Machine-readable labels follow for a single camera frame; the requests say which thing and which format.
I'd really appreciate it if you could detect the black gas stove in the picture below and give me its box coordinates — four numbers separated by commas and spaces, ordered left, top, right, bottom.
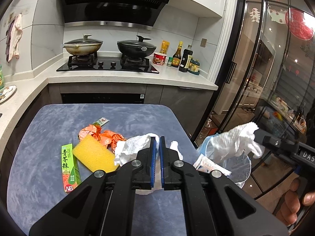
57, 54, 159, 74

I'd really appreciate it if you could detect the person's right hand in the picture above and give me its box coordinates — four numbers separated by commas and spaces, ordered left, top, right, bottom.
276, 177, 315, 226

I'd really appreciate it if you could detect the beige wok with lid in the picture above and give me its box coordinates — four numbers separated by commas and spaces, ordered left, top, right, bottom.
62, 34, 103, 56

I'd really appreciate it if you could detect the white paper package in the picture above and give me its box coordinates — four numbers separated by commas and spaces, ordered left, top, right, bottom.
113, 133, 184, 196

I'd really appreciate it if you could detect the white plate on counter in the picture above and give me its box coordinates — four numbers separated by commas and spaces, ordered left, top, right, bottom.
0, 85, 17, 103

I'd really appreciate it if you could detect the teal condiment jar rack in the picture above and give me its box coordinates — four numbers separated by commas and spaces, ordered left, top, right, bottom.
188, 59, 200, 75

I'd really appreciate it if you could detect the trash bin with plastic liner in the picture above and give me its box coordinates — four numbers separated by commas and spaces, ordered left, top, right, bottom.
196, 134, 251, 188

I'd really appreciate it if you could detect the small green spice jar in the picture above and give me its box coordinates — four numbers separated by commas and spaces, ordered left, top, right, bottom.
167, 57, 172, 67

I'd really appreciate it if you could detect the clear plastic wrap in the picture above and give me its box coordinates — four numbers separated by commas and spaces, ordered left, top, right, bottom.
207, 122, 265, 162

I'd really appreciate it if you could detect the green dish soap bottle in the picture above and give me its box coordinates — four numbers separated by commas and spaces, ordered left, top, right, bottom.
0, 65, 5, 89

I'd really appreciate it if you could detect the glass sliding door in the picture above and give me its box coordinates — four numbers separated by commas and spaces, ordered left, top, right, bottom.
192, 0, 315, 202

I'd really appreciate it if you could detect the orange wrapper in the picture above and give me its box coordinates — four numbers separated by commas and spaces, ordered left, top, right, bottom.
78, 125, 127, 153

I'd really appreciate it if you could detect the black wok with lid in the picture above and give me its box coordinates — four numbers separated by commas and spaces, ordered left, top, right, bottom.
117, 35, 157, 59

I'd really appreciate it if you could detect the yellow seasoning packet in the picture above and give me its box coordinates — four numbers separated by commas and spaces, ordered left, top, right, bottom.
160, 40, 170, 54

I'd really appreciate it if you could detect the small green sachet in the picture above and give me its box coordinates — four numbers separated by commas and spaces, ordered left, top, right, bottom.
93, 117, 109, 127

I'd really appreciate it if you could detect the dark soy sauce bottle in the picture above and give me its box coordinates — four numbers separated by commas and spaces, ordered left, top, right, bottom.
179, 45, 193, 73

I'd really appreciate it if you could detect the green wasabi box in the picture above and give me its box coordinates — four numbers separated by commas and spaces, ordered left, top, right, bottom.
61, 143, 81, 193

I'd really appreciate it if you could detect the yellow sponge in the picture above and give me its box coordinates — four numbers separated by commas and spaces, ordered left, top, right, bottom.
73, 135, 119, 173

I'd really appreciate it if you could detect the brown sauce bottle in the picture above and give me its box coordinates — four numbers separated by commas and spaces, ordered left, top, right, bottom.
171, 41, 183, 68

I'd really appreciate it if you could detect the red instant noodle cup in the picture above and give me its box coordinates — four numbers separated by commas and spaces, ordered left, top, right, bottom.
153, 52, 167, 65

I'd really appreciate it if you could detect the hanging pink dish towel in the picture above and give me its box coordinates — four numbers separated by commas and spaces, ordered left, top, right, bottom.
5, 13, 22, 62

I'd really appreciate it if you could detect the black range hood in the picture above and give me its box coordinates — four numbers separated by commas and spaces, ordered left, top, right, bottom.
60, 0, 170, 30

